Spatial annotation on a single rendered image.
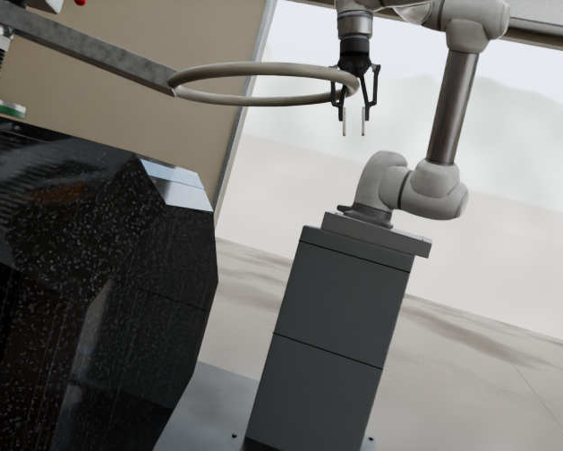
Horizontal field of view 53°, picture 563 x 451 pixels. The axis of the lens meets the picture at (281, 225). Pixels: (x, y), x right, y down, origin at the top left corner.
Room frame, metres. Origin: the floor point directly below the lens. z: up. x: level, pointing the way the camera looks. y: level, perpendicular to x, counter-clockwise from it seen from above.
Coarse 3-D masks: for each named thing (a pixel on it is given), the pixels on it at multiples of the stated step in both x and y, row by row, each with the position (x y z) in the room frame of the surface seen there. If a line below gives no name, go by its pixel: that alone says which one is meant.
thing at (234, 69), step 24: (192, 72) 1.27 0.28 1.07; (216, 72) 1.24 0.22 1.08; (240, 72) 1.23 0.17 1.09; (264, 72) 1.22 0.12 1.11; (288, 72) 1.23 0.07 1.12; (312, 72) 1.25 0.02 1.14; (336, 72) 1.29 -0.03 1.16; (192, 96) 1.55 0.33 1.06; (216, 96) 1.63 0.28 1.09; (240, 96) 1.67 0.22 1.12; (288, 96) 1.68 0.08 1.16; (312, 96) 1.63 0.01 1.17
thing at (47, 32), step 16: (0, 0) 1.33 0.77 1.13; (0, 16) 1.33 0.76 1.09; (16, 16) 1.34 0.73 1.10; (32, 16) 1.34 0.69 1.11; (16, 32) 1.44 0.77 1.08; (32, 32) 1.34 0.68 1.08; (48, 32) 1.35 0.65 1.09; (64, 32) 1.35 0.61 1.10; (80, 32) 1.35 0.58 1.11; (64, 48) 1.38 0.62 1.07; (80, 48) 1.35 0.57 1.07; (96, 48) 1.36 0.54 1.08; (112, 48) 1.36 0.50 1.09; (96, 64) 1.45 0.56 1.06; (112, 64) 1.36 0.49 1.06; (128, 64) 1.37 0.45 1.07; (144, 64) 1.37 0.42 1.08; (160, 64) 1.38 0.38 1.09; (144, 80) 1.39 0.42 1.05; (160, 80) 1.38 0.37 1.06
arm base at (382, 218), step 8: (344, 208) 2.15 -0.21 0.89; (352, 208) 2.12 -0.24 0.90; (360, 208) 2.08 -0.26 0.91; (368, 208) 2.07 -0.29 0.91; (376, 208) 2.09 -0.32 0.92; (352, 216) 2.07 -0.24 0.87; (360, 216) 2.07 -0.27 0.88; (368, 216) 2.06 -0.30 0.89; (376, 216) 2.06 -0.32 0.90; (384, 216) 2.07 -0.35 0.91; (376, 224) 2.05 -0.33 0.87; (384, 224) 2.04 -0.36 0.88
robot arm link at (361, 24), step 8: (344, 16) 1.39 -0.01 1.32; (352, 16) 1.38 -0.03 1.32; (360, 16) 1.38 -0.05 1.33; (368, 16) 1.39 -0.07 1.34; (344, 24) 1.39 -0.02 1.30; (352, 24) 1.38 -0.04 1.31; (360, 24) 1.38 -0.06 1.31; (368, 24) 1.39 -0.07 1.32; (344, 32) 1.39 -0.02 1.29; (352, 32) 1.38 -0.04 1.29; (360, 32) 1.38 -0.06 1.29; (368, 32) 1.39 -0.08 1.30
